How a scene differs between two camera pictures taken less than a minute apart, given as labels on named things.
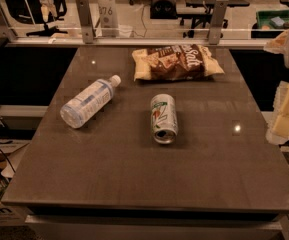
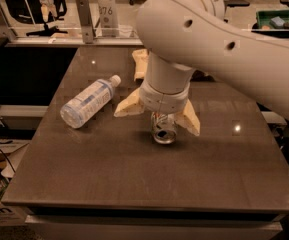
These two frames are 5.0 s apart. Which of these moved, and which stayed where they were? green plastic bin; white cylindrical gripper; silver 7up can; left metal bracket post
Moved: white cylindrical gripper
Stayed: left metal bracket post; silver 7up can; green plastic bin
